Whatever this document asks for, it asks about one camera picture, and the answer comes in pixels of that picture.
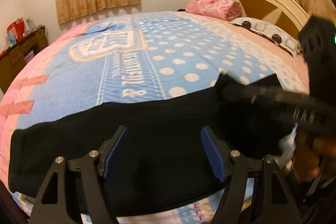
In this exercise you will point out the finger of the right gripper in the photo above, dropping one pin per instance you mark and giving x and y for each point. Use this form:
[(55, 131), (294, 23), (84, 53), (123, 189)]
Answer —
[(269, 97)]

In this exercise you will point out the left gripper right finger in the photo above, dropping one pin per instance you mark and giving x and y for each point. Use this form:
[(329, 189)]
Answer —
[(255, 191)]

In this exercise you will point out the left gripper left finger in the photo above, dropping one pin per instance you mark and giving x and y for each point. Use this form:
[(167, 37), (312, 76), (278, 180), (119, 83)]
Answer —
[(57, 200)]

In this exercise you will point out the black trousers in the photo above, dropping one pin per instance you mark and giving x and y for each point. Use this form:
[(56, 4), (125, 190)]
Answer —
[(162, 164)]

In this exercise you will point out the person's right hand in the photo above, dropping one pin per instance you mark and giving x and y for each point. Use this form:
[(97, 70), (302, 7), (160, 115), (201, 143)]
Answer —
[(307, 155)]

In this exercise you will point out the white patterned pillow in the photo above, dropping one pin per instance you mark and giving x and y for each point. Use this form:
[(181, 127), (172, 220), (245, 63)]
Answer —
[(271, 32)]

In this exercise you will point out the cream wooden headboard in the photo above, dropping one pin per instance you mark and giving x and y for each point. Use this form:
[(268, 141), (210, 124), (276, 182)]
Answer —
[(286, 14)]

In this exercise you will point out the pink floral folded blanket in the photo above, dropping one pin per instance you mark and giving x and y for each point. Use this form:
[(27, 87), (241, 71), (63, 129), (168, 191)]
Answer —
[(221, 9)]

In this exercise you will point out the dark wooden desk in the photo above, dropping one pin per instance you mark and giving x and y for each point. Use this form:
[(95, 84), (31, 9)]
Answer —
[(13, 59)]

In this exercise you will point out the colourful patterned bedspread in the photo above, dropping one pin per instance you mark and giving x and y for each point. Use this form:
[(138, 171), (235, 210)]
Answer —
[(135, 58)]

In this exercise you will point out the red gift bag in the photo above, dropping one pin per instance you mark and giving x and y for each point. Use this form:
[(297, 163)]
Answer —
[(17, 29)]

